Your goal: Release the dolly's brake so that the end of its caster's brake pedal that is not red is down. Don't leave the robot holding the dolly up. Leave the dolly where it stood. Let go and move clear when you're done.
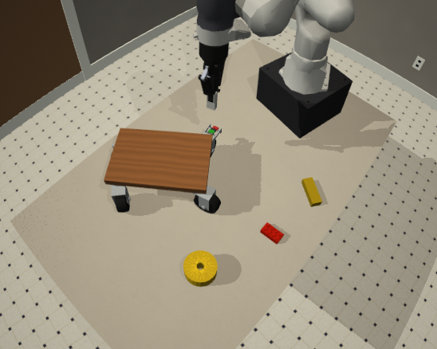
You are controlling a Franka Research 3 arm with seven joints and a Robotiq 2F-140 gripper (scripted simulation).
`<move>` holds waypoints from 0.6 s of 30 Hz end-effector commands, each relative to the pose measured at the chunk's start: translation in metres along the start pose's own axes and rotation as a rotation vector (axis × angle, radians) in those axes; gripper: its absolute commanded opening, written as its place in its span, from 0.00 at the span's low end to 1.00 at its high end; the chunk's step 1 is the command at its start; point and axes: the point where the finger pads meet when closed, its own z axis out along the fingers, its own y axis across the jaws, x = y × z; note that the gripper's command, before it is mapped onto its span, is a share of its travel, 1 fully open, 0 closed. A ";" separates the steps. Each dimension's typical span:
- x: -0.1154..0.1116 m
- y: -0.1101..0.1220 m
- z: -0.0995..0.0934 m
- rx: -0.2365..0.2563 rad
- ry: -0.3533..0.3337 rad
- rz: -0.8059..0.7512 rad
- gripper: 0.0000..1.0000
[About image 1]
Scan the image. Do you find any red toy brick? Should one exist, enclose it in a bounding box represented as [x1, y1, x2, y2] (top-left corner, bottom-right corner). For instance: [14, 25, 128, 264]
[260, 222, 284, 244]

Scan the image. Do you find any brown wooden-top dolly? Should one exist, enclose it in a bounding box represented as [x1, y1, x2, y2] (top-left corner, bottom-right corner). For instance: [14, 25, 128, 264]
[104, 124, 222, 214]

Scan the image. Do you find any yellow rectangular block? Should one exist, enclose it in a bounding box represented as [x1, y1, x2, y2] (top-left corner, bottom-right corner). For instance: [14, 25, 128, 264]
[301, 177, 322, 207]

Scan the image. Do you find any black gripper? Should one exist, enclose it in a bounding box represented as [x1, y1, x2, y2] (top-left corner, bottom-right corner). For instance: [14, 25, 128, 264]
[199, 43, 229, 110]

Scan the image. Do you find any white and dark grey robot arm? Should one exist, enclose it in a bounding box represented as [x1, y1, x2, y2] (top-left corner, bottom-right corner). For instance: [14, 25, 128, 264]
[193, 0, 355, 95]

